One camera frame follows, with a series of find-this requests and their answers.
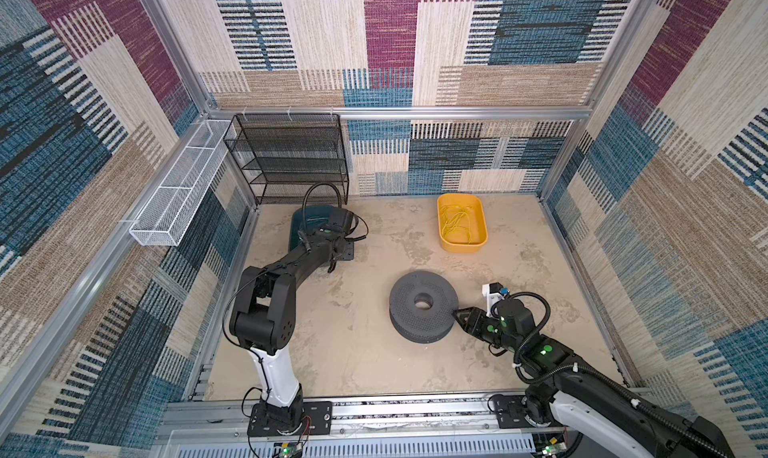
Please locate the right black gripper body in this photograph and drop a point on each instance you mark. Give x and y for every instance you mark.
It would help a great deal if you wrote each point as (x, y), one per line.
(483, 328)

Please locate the black wire shelf rack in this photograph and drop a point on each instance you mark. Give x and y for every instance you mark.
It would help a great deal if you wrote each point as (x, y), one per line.
(282, 156)

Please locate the yellow plastic bin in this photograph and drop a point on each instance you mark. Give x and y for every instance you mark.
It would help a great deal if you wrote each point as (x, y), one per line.
(462, 225)

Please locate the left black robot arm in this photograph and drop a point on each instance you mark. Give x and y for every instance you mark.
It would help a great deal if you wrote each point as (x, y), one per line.
(263, 313)

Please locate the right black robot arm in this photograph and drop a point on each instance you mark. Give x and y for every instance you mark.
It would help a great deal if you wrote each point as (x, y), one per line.
(562, 387)

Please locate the white mesh wall basket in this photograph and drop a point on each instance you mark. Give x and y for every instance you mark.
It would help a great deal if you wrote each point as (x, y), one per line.
(165, 219)

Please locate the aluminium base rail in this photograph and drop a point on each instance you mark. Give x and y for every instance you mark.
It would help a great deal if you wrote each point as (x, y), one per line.
(458, 424)

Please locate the dark grey spool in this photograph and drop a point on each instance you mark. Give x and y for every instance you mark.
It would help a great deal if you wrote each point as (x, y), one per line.
(421, 306)

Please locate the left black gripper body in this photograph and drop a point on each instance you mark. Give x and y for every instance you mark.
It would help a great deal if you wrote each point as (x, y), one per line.
(348, 250)

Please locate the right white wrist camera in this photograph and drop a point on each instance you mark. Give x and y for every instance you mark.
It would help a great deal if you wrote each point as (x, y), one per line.
(493, 293)

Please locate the teal plastic bin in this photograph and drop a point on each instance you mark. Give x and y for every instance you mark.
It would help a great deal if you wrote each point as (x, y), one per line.
(315, 226)

